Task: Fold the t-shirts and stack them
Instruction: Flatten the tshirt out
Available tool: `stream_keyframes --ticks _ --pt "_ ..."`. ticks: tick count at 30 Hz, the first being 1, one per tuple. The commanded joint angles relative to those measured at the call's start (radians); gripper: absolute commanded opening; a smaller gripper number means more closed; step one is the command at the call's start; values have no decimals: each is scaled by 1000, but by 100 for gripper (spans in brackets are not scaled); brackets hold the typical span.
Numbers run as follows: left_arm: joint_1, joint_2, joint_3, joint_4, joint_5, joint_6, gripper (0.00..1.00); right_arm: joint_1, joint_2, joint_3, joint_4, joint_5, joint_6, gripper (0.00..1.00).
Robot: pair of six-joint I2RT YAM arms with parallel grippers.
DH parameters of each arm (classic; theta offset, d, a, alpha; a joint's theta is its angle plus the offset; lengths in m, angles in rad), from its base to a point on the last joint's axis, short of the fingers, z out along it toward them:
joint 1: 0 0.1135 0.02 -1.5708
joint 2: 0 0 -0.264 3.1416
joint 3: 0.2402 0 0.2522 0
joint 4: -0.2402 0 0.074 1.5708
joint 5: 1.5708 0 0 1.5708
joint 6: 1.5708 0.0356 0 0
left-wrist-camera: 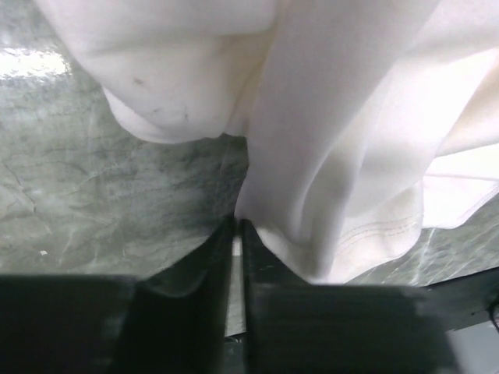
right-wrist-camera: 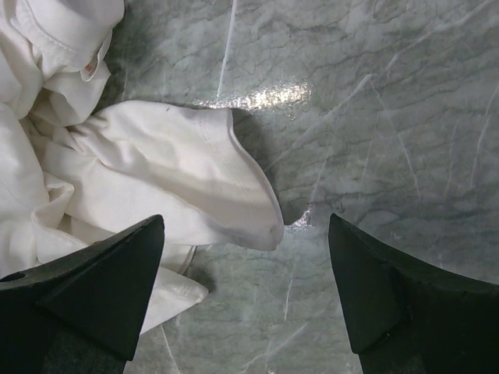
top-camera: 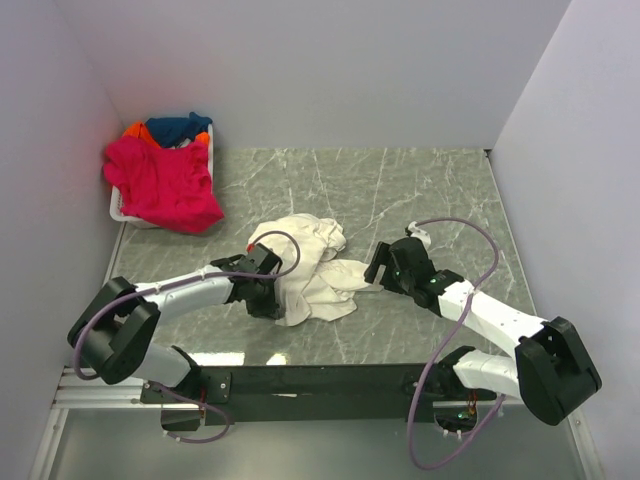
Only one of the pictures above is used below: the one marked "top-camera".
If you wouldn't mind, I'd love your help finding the white t shirt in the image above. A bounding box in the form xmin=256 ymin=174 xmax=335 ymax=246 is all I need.
xmin=249 ymin=213 xmax=382 ymax=327

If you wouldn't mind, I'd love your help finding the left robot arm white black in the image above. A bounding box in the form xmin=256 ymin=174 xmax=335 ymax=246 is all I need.
xmin=67 ymin=243 xmax=283 ymax=402

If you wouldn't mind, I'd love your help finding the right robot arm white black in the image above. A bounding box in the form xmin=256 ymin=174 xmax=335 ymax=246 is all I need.
xmin=364 ymin=236 xmax=602 ymax=426

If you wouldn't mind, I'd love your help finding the black base beam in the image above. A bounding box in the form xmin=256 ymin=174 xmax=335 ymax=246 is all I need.
xmin=139 ymin=362 xmax=496 ymax=427

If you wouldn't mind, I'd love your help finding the pink t shirt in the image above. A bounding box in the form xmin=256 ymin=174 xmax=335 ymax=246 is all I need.
xmin=103 ymin=137 xmax=225 ymax=235

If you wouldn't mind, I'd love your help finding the white laundry basket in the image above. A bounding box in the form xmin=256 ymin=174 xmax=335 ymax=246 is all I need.
xmin=108 ymin=123 xmax=219 ymax=231

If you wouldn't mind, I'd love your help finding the blue t shirt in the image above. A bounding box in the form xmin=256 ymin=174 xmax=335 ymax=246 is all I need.
xmin=145 ymin=112 xmax=213 ymax=148

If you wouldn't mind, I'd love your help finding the orange t shirt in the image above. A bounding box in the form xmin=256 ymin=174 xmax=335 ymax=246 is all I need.
xmin=122 ymin=122 xmax=211 ymax=148

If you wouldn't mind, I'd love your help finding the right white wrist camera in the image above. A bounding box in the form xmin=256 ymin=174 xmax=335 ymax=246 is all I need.
xmin=405 ymin=221 xmax=431 ymax=250

